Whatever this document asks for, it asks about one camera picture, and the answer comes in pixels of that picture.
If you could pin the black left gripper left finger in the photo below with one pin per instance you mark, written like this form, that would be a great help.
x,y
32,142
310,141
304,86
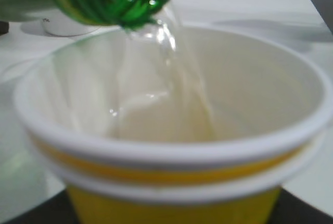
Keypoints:
x,y
57,209

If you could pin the yellow paper cup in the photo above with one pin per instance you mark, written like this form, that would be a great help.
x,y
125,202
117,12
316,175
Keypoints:
x,y
141,138

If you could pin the white ceramic mug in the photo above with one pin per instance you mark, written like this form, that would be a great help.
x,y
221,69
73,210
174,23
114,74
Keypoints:
x,y
56,25

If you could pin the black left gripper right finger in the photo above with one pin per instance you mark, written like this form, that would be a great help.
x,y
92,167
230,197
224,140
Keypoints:
x,y
291,210

